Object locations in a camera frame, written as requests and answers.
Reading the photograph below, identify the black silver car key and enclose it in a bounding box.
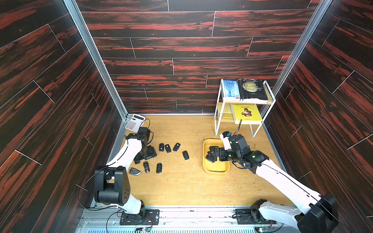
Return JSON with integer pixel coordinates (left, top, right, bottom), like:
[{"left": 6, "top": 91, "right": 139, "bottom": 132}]
[{"left": 129, "top": 168, "right": 141, "bottom": 176}]

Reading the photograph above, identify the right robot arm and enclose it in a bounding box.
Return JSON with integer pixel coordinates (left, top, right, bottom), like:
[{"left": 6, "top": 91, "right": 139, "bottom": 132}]
[{"left": 205, "top": 132, "right": 339, "bottom": 233}]

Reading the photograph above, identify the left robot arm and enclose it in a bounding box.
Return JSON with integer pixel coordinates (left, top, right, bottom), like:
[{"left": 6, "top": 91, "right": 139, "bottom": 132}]
[{"left": 94, "top": 127, "right": 157, "bottom": 221}]

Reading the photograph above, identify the yellow storage tray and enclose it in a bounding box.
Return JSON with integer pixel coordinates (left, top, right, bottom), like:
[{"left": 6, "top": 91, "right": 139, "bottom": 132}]
[{"left": 203, "top": 139, "right": 230, "bottom": 175}]

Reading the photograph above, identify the white calculator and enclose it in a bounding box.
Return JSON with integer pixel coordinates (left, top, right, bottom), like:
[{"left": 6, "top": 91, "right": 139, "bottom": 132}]
[{"left": 125, "top": 114, "right": 146, "bottom": 133}]

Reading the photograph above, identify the yellow paperback book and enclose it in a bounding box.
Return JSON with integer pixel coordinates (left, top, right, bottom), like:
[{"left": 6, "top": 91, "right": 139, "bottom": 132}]
[{"left": 230, "top": 103, "right": 262, "bottom": 124}]

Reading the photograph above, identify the blue white book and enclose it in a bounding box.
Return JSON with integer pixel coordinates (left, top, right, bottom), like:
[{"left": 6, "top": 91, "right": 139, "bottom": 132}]
[{"left": 222, "top": 80, "right": 241, "bottom": 99}]

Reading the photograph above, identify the black hardcover book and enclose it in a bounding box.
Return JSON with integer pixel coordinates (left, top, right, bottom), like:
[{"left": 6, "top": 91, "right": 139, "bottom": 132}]
[{"left": 238, "top": 78, "right": 268, "bottom": 101}]

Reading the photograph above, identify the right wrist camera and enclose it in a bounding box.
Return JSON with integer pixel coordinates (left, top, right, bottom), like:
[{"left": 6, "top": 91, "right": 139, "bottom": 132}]
[{"left": 220, "top": 131, "right": 232, "bottom": 150}]

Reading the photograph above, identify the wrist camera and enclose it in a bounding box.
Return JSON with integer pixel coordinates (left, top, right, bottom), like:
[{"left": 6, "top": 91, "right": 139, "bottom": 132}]
[
  {"left": 220, "top": 131, "right": 232, "bottom": 150},
  {"left": 138, "top": 127, "right": 151, "bottom": 142}
]

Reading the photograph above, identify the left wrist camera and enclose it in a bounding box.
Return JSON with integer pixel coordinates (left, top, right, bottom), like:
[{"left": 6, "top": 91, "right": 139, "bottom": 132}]
[{"left": 138, "top": 127, "right": 151, "bottom": 142}]

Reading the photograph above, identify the white wire shelf rack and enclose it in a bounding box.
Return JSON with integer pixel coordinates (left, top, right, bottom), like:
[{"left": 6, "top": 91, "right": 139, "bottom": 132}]
[{"left": 214, "top": 79, "right": 276, "bottom": 137}]

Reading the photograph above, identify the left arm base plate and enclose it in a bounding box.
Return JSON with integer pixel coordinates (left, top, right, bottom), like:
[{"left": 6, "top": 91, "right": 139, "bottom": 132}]
[{"left": 119, "top": 209, "right": 160, "bottom": 226}]

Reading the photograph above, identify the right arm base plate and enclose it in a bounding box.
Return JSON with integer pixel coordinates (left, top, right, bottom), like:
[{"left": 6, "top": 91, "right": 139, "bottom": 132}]
[{"left": 232, "top": 209, "right": 276, "bottom": 225}]

